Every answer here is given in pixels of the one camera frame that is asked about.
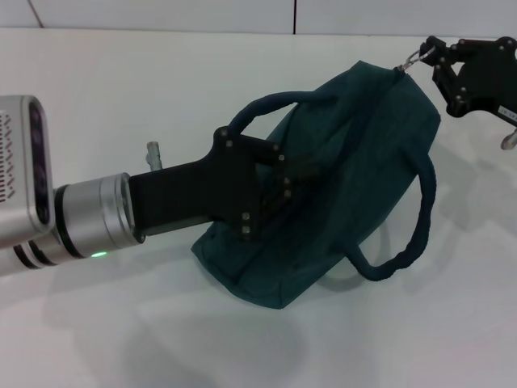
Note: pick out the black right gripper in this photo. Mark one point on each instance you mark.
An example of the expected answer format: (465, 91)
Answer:
(488, 81)

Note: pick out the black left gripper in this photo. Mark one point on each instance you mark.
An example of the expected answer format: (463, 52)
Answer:
(210, 190)

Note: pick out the teal fabric lunch bag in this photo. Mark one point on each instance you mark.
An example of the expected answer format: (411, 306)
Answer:
(343, 182)

